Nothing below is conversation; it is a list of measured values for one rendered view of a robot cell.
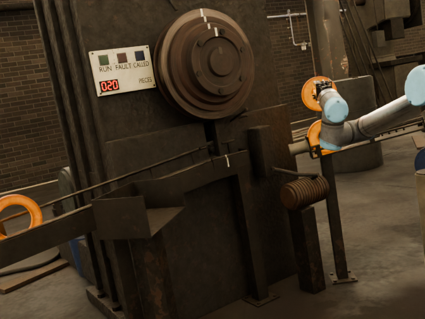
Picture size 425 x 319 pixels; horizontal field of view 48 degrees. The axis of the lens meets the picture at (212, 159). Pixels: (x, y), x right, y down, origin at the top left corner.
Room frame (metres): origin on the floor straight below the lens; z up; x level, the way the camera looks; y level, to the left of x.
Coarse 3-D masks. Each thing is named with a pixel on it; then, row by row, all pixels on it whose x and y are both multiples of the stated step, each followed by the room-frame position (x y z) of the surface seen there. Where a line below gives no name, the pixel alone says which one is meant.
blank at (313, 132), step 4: (320, 120) 2.19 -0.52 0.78; (312, 124) 2.21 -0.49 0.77; (316, 124) 2.19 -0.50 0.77; (320, 124) 2.19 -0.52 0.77; (312, 128) 2.19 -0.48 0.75; (316, 128) 2.19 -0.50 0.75; (320, 128) 2.19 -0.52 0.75; (308, 132) 2.21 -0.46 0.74; (312, 132) 2.19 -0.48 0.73; (316, 132) 2.19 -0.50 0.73; (308, 136) 2.19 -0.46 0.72; (312, 136) 2.19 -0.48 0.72; (316, 136) 2.19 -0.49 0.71; (312, 140) 2.19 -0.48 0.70; (316, 140) 2.19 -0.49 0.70; (312, 144) 2.19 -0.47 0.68; (324, 152) 2.19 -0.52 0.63; (328, 152) 2.19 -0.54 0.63
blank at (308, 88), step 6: (312, 78) 2.17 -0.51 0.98; (318, 78) 2.16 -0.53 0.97; (324, 78) 2.16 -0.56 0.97; (306, 84) 2.17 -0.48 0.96; (312, 84) 2.17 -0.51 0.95; (306, 90) 2.17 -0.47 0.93; (312, 90) 2.17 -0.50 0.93; (336, 90) 2.16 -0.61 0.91; (306, 96) 2.17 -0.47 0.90; (306, 102) 2.17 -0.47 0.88; (312, 102) 2.17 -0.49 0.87; (312, 108) 2.17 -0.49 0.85; (318, 108) 2.16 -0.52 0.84
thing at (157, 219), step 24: (120, 192) 1.69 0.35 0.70; (144, 192) 1.76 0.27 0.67; (168, 192) 1.72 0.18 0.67; (96, 216) 1.54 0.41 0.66; (120, 216) 1.50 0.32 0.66; (144, 216) 1.46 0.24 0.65; (168, 216) 1.62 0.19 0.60; (144, 240) 1.62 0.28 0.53; (168, 288) 1.63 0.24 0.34; (168, 312) 1.60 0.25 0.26
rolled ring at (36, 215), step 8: (0, 200) 1.62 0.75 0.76; (8, 200) 1.64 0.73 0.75; (16, 200) 1.65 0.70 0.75; (24, 200) 1.66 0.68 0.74; (32, 200) 1.68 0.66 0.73; (0, 208) 1.62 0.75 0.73; (32, 208) 1.68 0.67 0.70; (32, 216) 1.68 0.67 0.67; (40, 216) 1.69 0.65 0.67; (32, 224) 1.67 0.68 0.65
